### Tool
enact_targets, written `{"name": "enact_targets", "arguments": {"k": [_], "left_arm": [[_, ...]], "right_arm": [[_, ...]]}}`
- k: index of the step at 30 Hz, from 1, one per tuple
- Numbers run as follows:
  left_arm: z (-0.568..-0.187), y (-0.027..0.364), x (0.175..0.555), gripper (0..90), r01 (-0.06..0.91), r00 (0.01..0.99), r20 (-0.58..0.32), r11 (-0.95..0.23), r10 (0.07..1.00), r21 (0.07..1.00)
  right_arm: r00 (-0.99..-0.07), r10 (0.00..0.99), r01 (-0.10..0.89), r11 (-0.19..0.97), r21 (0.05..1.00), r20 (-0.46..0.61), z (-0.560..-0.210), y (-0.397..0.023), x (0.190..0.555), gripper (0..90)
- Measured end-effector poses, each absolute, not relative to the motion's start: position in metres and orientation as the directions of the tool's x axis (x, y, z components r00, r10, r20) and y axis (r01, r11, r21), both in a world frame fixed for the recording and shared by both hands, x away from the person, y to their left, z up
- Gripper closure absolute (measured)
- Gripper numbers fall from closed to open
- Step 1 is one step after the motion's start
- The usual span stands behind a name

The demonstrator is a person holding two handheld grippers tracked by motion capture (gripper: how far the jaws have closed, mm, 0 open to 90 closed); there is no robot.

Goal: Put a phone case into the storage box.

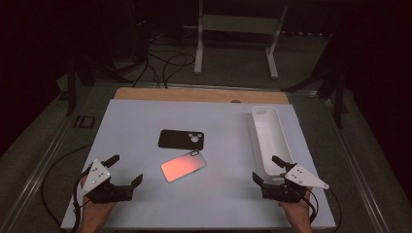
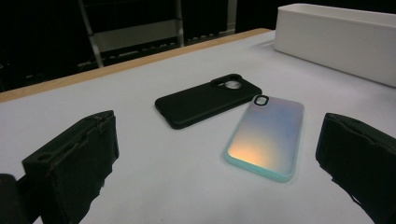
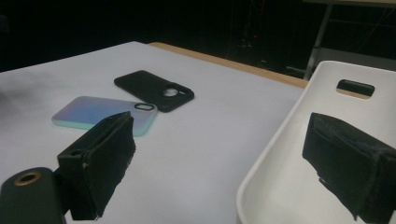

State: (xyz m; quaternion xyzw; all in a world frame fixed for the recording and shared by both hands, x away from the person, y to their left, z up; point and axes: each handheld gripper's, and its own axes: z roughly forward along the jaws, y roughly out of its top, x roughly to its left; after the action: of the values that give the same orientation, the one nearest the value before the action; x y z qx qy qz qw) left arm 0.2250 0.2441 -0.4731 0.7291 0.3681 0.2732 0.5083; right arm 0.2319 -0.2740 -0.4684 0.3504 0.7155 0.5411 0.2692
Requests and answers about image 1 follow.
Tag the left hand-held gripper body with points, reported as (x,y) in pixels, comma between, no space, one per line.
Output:
(97,176)

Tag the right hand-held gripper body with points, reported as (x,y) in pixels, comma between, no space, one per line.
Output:
(302,176)

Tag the long white plastic tray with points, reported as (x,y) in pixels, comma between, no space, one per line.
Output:
(270,139)

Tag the iridescent phone case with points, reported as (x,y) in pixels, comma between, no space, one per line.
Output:
(181,166)

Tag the black phone case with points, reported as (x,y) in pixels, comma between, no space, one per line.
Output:
(179,139)

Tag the person's right hand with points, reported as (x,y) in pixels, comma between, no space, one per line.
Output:
(296,210)

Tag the person's left hand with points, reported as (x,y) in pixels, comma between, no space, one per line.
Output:
(97,212)

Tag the black stand legs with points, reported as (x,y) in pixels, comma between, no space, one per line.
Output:
(338,103)
(71,93)

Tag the wooden board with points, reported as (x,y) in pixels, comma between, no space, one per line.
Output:
(194,95)

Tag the white metal stand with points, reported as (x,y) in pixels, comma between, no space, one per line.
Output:
(238,24)

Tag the black rectangular floor frame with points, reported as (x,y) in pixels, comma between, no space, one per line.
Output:
(76,122)

